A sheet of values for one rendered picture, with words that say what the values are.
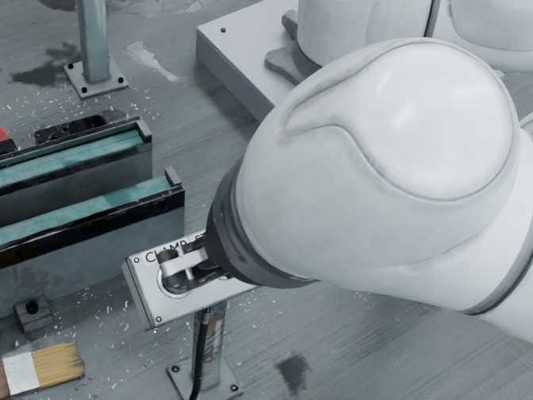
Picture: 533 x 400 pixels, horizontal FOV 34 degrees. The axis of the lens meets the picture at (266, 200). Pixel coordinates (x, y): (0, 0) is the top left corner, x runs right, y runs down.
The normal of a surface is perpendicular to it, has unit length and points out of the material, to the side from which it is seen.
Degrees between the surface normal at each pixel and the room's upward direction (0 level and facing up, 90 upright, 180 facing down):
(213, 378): 90
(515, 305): 85
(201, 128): 0
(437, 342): 0
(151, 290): 30
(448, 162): 40
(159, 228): 90
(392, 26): 88
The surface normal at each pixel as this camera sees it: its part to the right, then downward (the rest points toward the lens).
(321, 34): -0.60, 0.61
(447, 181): 0.18, 0.07
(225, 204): -0.95, -0.07
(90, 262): 0.47, 0.69
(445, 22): -0.25, 0.54
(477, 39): -0.29, 0.85
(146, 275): 0.32, -0.22
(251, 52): 0.07, -0.64
